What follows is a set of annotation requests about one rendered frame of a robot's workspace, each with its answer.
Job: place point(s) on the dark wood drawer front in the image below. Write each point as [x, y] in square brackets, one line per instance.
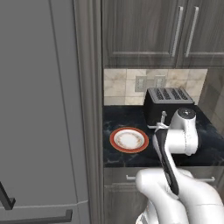
[116, 175]

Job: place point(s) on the dark wood tall panel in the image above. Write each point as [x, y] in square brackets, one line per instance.
[89, 110]

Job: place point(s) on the wide dark wood cupboard door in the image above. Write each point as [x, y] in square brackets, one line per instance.
[137, 32]

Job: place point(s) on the grey wall outlet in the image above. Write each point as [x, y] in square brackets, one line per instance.
[141, 83]
[160, 81]

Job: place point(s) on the grey fridge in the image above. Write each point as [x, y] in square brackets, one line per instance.
[35, 102]

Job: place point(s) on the dark wood lower cupboard door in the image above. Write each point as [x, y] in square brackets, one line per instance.
[122, 205]

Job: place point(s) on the narrow dark wood cupboard door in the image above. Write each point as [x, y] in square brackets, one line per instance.
[208, 32]

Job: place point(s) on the black toaster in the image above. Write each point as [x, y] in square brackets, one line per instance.
[154, 109]

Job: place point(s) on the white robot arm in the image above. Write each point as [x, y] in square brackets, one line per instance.
[186, 201]

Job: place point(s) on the white plate with orange rim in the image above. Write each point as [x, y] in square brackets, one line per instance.
[129, 140]

